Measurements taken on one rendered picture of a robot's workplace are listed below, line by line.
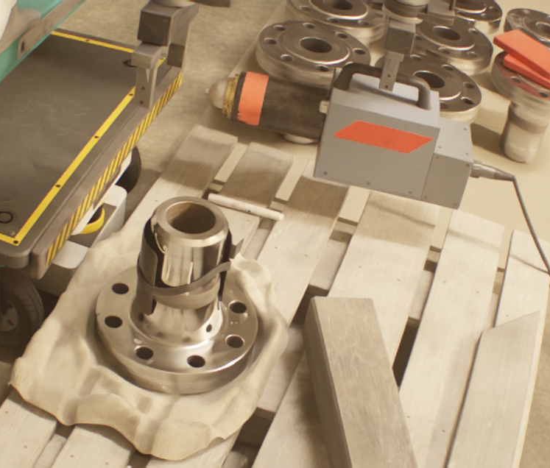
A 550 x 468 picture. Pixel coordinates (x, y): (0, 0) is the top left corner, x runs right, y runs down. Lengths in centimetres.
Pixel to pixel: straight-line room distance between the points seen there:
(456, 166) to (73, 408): 83
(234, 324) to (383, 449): 35
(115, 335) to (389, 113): 63
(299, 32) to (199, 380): 106
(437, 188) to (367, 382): 49
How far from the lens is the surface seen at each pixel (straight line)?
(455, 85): 236
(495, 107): 286
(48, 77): 198
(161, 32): 142
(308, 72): 225
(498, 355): 180
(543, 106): 247
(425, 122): 186
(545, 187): 259
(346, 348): 162
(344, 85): 189
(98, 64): 203
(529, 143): 261
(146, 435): 151
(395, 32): 177
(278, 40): 236
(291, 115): 189
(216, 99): 192
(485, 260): 203
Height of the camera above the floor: 133
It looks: 38 degrees down
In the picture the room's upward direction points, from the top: 12 degrees clockwise
